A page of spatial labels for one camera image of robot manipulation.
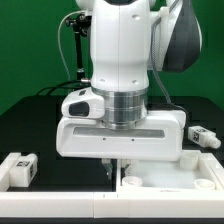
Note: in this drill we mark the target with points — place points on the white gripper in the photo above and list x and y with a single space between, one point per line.
82 133

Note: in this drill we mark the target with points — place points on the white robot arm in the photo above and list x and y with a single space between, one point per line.
110 119

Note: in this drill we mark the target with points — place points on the white U-shaped obstacle fence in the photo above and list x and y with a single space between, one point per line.
116 204

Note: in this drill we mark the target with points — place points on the black camera stand pole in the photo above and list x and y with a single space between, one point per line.
80 26

